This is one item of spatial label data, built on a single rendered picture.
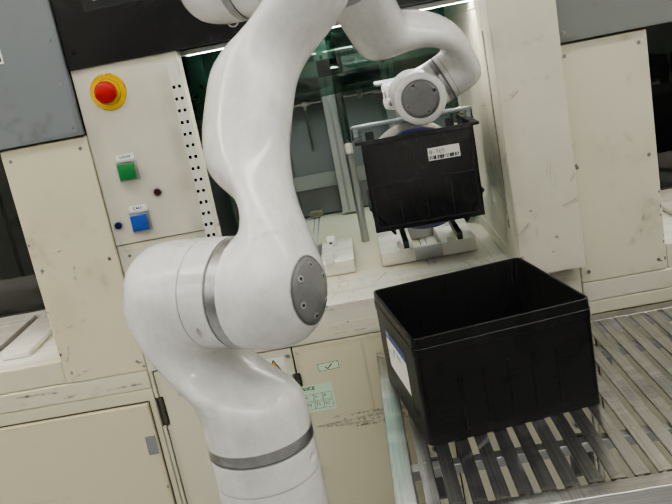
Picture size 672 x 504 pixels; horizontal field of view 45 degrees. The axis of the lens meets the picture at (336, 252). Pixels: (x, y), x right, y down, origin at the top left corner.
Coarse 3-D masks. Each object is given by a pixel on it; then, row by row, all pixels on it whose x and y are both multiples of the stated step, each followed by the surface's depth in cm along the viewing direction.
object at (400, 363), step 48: (384, 288) 142; (432, 288) 143; (480, 288) 145; (528, 288) 143; (384, 336) 139; (432, 336) 116; (480, 336) 117; (528, 336) 118; (576, 336) 120; (432, 384) 117; (480, 384) 119; (528, 384) 120; (576, 384) 121; (432, 432) 119; (480, 432) 120
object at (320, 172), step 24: (96, 0) 145; (120, 0) 145; (144, 0) 145; (120, 96) 150; (360, 96) 236; (312, 120) 239; (336, 120) 234; (360, 120) 239; (192, 144) 151; (312, 144) 240; (336, 144) 235; (192, 168) 153; (312, 168) 243; (336, 168) 237; (360, 168) 241; (312, 192) 245; (336, 192) 245; (312, 408) 165
